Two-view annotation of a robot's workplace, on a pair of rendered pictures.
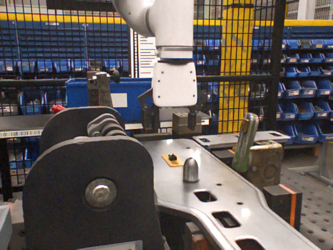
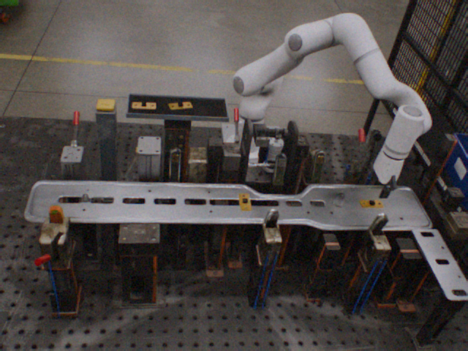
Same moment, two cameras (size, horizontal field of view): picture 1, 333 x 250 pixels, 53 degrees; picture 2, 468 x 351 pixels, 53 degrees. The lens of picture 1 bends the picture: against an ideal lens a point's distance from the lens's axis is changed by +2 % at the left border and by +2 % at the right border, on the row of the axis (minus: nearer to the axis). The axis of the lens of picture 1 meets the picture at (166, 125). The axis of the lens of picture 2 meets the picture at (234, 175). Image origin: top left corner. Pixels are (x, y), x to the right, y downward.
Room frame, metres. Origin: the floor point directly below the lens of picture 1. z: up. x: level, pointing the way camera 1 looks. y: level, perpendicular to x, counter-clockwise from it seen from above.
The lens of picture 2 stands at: (0.34, -1.35, 2.12)
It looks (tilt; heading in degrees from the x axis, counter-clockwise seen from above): 40 degrees down; 94
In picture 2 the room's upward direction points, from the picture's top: 9 degrees clockwise
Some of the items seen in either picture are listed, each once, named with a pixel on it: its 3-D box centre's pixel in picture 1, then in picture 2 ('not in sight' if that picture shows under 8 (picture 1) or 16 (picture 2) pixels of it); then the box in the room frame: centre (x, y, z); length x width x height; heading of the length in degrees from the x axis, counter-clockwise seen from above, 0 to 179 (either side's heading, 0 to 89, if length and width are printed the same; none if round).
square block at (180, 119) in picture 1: (186, 165); (442, 253); (1.07, -0.07, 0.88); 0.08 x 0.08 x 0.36; 16
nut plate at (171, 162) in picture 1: (173, 158); (371, 202); (0.77, -0.02, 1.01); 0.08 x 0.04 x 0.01; 16
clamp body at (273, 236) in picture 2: not in sight; (263, 265); (0.42, -0.29, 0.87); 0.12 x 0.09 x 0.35; 106
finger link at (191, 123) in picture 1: (195, 115); (387, 193); (0.78, -0.07, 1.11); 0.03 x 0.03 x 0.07; 16
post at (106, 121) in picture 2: not in sight; (108, 155); (-0.25, 0.05, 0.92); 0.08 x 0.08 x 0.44; 16
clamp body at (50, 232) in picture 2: not in sight; (62, 268); (-0.20, -0.48, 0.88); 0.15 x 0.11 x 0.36; 106
